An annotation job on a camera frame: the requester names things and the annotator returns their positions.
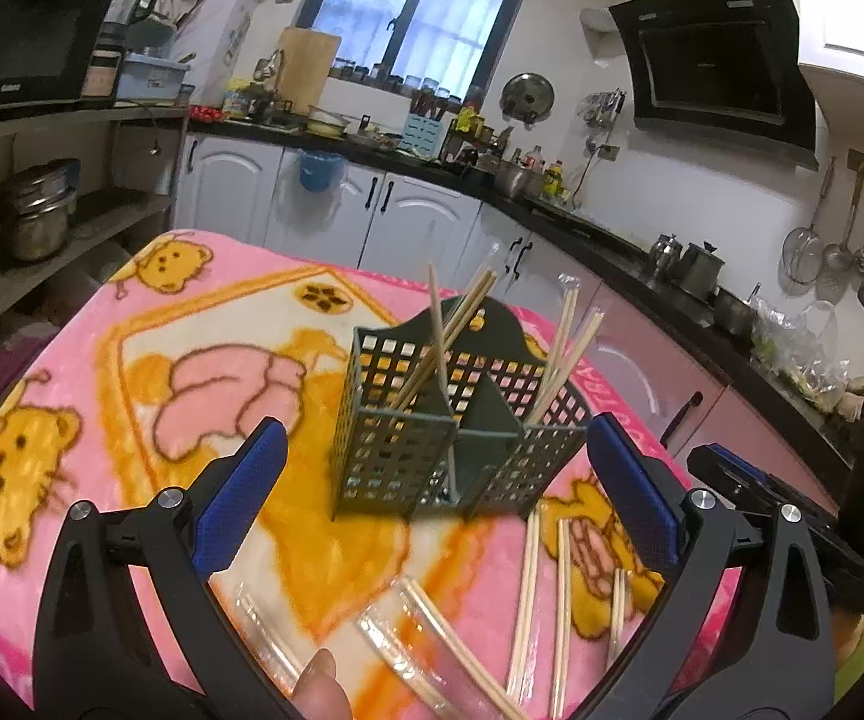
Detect dark green utensil basket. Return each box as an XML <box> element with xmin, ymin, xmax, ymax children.
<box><xmin>329</xmin><ymin>298</ymin><xmax>592</xmax><ymax>520</ymax></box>

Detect pink cartoon fleece blanket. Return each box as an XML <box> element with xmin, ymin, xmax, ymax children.
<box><xmin>0</xmin><ymin>227</ymin><xmax>749</xmax><ymax>720</ymax></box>

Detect kitchen window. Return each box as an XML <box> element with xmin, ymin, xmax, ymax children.
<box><xmin>295</xmin><ymin>0</ymin><xmax>523</xmax><ymax>98</ymax></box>

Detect chopsticks pair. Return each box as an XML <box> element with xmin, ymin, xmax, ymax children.
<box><xmin>233</xmin><ymin>583</ymin><xmax>304</xmax><ymax>695</ymax></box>
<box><xmin>525</xmin><ymin>273</ymin><xmax>604</xmax><ymax>427</ymax></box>
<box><xmin>356</xmin><ymin>575</ymin><xmax>528</xmax><ymax>718</ymax></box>

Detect blue hanging bin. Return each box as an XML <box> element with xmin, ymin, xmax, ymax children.
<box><xmin>299</xmin><ymin>149</ymin><xmax>346</xmax><ymax>193</ymax></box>

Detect wooden cutting board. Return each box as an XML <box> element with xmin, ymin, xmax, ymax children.
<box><xmin>277</xmin><ymin>26</ymin><xmax>341</xmax><ymax>115</ymax></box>

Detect left hand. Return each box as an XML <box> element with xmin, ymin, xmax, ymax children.
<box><xmin>290</xmin><ymin>649</ymin><xmax>352</xmax><ymax>720</ymax></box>

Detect black range hood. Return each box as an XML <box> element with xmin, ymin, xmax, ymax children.
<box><xmin>610</xmin><ymin>0</ymin><xmax>818</xmax><ymax>171</ymax></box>

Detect steel pot lid on wall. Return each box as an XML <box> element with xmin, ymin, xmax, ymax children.
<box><xmin>499</xmin><ymin>71</ymin><xmax>556</xmax><ymax>125</ymax></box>

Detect right hand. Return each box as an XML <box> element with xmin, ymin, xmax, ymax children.
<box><xmin>830</xmin><ymin>606</ymin><xmax>864</xmax><ymax>702</ymax></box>

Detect black microwave oven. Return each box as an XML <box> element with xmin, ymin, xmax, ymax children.
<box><xmin>0</xmin><ymin>0</ymin><xmax>112</xmax><ymax>107</ymax></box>

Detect steel kettle on counter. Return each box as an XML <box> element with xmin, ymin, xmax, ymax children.
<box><xmin>645</xmin><ymin>234</ymin><xmax>683</xmax><ymax>280</ymax></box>

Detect steel pots on shelf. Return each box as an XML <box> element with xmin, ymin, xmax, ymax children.
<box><xmin>0</xmin><ymin>158</ymin><xmax>80</xmax><ymax>263</ymax></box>

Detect bare chopsticks bundle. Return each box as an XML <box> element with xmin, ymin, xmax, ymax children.
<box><xmin>505</xmin><ymin>509</ymin><xmax>631</xmax><ymax>718</ymax></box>

